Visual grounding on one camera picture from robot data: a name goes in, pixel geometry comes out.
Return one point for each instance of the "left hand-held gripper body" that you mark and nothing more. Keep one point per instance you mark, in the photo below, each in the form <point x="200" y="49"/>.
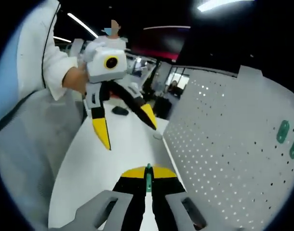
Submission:
<point x="101" y="72"/>

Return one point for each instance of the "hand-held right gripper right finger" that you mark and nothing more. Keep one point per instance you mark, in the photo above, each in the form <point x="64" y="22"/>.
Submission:
<point x="168" y="204"/>

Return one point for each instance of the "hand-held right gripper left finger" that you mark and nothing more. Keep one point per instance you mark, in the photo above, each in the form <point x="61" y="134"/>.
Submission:
<point x="130" y="204"/>

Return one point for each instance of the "white perforated mounting plate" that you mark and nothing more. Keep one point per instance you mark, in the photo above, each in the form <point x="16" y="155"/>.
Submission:
<point x="221" y="144"/>

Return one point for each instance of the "person's left hand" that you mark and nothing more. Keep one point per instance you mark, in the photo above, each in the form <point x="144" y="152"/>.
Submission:
<point x="76" y="79"/>

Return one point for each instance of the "black computer mouse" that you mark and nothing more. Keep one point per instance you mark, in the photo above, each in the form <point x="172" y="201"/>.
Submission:
<point x="120" y="111"/>

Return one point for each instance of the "black office chair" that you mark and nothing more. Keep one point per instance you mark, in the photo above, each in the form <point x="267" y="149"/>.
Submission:
<point x="162" y="107"/>

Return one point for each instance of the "ceiling light strip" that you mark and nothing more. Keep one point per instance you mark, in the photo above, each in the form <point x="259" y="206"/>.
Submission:
<point x="83" y="25"/>

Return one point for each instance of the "black monitor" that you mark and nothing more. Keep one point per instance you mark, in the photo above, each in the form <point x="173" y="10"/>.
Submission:
<point x="161" y="41"/>

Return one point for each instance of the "person in white coat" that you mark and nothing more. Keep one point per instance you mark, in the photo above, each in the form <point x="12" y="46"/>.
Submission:
<point x="33" y="36"/>

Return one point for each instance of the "person's light blue shirt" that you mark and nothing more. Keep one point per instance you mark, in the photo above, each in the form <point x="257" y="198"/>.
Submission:
<point x="7" y="72"/>

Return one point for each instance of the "white desk partition panel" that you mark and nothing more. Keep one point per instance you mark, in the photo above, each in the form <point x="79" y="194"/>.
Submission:
<point x="250" y="71"/>

